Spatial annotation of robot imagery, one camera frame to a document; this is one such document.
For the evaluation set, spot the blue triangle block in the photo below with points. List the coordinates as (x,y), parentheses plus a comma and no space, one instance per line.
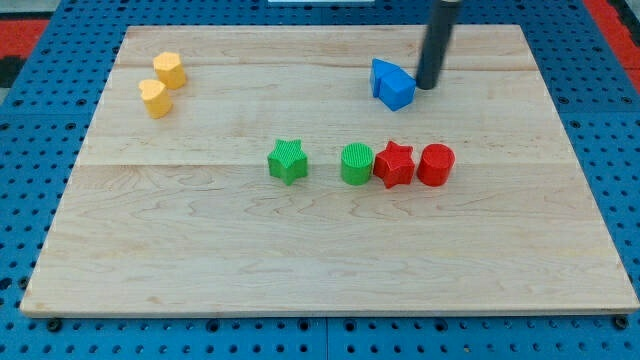
(379,69)

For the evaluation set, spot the green star block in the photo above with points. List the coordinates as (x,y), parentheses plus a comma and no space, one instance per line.
(287,161)

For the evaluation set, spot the green cylinder block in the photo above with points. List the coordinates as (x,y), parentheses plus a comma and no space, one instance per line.
(356,163)

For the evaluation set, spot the red star block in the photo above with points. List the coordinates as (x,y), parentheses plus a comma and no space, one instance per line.
(394,165)

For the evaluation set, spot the light wooden board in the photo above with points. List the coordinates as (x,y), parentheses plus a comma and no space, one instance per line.
(178,217)

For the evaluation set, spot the blue cube block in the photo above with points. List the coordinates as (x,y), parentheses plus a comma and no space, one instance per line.
(397,89)

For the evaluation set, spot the red cylinder block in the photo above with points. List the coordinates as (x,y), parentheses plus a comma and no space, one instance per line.
(436,163)

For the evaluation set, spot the yellow heart block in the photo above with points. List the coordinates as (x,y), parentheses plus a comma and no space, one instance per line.
(155,97)

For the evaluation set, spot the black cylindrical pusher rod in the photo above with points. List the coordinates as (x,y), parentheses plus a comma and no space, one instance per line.
(442,19)

